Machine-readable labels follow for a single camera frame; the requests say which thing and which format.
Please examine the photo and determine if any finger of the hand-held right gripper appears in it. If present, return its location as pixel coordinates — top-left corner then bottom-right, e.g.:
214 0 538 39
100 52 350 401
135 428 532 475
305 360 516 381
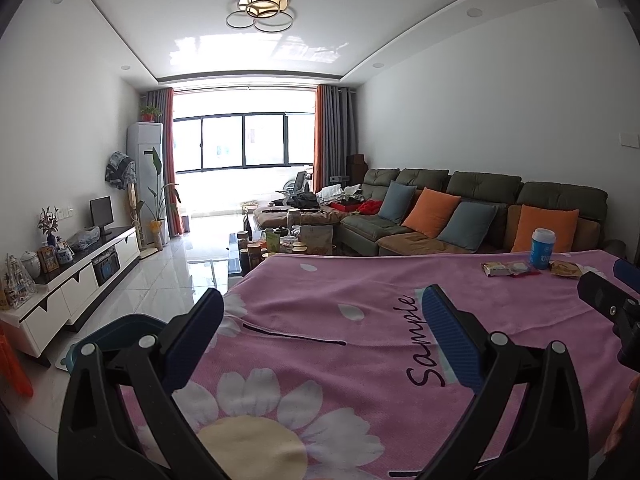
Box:
612 257 640 286
576 271 640 367

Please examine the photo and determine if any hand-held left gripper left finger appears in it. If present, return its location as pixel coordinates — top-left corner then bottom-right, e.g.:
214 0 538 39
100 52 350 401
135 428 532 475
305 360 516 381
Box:
56 287 236 480

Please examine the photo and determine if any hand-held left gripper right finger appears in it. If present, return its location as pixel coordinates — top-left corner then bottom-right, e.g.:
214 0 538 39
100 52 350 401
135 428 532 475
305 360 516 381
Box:
421 284 591 480

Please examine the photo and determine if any teal trash bin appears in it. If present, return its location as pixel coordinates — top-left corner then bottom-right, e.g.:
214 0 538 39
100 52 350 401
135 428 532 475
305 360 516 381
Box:
63 314 171 376

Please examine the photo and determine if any person's right hand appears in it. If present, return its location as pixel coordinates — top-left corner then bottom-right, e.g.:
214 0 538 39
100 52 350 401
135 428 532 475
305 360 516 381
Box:
602 377 640 458

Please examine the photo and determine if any gold snack wrapper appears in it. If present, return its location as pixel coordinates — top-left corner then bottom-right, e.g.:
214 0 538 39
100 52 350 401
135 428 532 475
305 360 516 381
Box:
549 259 585 279

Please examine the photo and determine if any blue paper cup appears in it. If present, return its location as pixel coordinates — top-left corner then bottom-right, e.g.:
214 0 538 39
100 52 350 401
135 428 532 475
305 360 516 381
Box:
529 228 557 270

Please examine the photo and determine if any dark glass coffee table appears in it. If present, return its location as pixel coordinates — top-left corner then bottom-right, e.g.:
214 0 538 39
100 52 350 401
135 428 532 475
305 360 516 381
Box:
226 230 341 277

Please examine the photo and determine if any orange cushion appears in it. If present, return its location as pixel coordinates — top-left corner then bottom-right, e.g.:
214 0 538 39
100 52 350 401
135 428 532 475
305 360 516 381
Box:
401 187 462 239
510 204 581 253

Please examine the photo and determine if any group of jars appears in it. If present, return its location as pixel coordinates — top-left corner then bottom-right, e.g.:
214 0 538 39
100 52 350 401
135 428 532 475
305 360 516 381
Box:
237 220 333 266

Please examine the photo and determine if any blue-grey cushion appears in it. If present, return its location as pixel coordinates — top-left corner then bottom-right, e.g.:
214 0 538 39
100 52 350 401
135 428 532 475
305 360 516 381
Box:
377 180 418 225
436 201 500 253

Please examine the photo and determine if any tall leafy potted plant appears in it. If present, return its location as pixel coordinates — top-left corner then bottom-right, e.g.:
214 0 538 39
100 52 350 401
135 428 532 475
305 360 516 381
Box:
136 147 181 251

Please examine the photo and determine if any pink floral blanket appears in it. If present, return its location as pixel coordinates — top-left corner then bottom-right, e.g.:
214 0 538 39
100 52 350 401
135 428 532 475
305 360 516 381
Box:
120 249 640 480

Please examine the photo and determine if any white tv stand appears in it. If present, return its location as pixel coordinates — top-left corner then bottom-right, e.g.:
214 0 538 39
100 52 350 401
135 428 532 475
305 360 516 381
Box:
0 225 141 361

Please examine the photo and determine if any clear plastic bag bundle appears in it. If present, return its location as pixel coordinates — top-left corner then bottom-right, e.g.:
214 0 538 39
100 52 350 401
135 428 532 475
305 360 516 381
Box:
66 226 102 252

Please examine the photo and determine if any brown paper bag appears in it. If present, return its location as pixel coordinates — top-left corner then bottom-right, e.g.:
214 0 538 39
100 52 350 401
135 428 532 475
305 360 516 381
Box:
299 224 334 257

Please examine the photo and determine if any black monitor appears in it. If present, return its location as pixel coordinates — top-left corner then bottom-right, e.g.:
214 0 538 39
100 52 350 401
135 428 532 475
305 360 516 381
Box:
89 196 115 236

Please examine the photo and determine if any green sectional sofa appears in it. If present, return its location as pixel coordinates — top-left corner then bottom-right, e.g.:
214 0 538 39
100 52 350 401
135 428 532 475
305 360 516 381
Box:
254 167 608 257

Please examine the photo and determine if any small framed picture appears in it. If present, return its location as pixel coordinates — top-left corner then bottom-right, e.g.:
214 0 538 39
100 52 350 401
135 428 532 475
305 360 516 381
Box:
36 246 60 273

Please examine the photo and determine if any black bag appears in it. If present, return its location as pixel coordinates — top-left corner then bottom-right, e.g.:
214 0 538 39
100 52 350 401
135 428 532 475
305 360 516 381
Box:
287 191 321 210

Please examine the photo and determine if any blue vase with branches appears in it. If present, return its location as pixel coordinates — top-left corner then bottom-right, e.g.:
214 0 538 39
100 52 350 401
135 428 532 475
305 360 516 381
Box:
36 206 60 248

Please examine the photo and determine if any cloth covered standing fan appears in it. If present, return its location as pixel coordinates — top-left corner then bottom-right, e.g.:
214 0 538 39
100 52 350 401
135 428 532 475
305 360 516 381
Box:
104 151 143 253

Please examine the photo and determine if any white ceramic jar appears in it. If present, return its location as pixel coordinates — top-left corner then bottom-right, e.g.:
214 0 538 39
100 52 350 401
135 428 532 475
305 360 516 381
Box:
19 251 42 279

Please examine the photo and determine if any white standing air conditioner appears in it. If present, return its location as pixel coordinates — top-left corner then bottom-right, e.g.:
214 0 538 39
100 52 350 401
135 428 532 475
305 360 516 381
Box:
126 121 170 246

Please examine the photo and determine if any grey office chair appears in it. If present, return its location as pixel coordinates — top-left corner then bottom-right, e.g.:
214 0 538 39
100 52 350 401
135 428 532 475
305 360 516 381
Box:
277 170 308 195

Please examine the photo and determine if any ship model in clear wrap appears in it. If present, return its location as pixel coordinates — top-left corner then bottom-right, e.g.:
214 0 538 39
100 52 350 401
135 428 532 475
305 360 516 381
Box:
2 254 37 308

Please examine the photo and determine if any pile of light clothes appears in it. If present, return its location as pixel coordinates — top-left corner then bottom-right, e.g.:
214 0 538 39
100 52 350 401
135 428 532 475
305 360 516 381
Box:
317 184 363 203

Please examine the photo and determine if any dark wooden cabinet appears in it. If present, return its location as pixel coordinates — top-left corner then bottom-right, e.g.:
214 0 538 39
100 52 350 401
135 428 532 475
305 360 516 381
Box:
346 154 370 185

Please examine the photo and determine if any large window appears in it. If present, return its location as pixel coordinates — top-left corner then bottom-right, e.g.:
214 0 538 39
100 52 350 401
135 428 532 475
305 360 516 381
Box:
172 111 316 171

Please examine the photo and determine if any grey and orange curtain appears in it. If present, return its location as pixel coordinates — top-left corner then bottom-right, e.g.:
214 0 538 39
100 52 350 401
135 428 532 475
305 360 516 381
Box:
145 87 185 238
312 84 357 193

